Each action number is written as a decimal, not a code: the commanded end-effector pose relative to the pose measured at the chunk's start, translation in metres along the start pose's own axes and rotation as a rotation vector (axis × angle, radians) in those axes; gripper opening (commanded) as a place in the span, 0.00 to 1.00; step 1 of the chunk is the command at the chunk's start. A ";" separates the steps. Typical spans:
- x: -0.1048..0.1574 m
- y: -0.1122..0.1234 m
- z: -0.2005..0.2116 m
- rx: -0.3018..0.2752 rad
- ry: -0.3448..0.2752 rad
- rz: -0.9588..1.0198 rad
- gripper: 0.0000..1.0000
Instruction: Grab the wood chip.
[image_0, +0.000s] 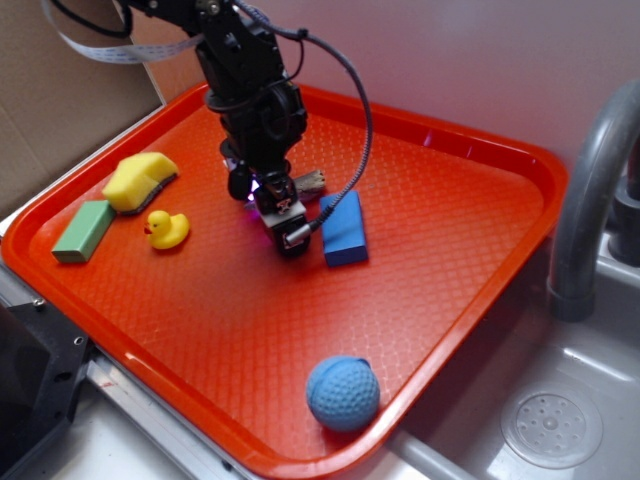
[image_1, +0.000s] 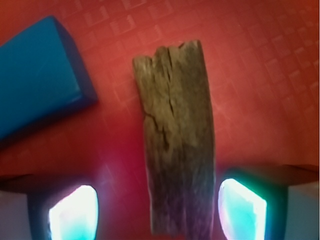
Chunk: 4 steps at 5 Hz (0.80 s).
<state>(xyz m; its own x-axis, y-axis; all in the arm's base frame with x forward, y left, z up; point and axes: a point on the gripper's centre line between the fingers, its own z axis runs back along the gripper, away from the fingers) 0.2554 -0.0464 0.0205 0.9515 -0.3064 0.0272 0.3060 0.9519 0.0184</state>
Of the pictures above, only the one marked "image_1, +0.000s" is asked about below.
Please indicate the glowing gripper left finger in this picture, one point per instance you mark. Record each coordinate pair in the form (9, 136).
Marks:
(48, 207)

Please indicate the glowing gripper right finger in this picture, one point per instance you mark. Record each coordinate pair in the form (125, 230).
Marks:
(270, 202)

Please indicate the grey-brown wood chip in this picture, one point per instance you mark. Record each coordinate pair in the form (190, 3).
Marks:
(179, 140)

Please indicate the blue rectangular block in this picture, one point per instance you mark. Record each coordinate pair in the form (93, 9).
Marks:
(42, 78)

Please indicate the red plastic tray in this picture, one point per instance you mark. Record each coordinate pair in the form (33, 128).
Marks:
(262, 61)

